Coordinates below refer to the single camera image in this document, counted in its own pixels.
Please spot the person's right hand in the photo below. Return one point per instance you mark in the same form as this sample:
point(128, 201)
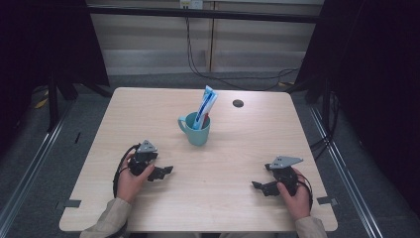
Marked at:
point(297, 201)

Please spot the black tape piece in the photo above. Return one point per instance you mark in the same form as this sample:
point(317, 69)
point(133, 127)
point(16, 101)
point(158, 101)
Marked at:
point(327, 200)
point(72, 203)

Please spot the metal floor rail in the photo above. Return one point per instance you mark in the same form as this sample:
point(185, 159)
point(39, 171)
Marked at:
point(346, 178)
point(29, 172)

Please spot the white wall socket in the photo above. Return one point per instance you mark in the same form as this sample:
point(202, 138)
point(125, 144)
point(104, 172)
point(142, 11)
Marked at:
point(191, 4)

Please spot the white and blue toothpaste tube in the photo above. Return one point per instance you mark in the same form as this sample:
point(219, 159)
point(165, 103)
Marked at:
point(206, 104)

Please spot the yellow floor tape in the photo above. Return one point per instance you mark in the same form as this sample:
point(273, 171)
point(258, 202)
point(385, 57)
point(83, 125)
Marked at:
point(41, 103)

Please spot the dark round table grommet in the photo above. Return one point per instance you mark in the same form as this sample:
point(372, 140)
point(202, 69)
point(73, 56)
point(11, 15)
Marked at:
point(238, 103)

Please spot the teal cup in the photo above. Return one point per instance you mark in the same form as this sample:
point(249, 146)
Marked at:
point(198, 137)

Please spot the black curtain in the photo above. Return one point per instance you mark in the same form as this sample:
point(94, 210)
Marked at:
point(373, 82)
point(43, 49)

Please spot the black metal stand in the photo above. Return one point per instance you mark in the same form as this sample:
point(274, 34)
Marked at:
point(52, 102)

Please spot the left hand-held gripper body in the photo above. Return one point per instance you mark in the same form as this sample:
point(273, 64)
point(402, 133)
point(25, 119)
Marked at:
point(142, 158)

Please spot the person's left hand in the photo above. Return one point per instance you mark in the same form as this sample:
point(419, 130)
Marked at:
point(130, 185)

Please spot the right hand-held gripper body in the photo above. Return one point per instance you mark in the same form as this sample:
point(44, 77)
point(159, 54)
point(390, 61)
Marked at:
point(285, 172)

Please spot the black horizontal bar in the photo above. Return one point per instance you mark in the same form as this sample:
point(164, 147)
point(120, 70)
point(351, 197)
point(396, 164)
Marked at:
point(204, 14)

